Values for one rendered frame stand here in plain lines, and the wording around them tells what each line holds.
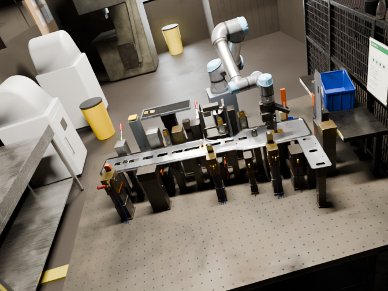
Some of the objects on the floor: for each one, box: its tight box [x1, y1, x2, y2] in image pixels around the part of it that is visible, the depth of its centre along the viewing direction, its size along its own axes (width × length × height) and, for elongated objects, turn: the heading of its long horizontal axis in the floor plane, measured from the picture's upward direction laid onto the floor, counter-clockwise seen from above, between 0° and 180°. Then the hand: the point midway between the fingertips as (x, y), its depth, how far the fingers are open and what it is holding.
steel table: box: [0, 124, 84, 291], centre depth 279 cm, size 64×170×91 cm, turn 28°
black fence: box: [303, 0, 388, 176], centre depth 219 cm, size 14×197×155 cm, turn 20°
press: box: [72, 0, 159, 82], centre depth 630 cm, size 153×132×294 cm
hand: (275, 129), depth 184 cm, fingers closed, pressing on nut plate
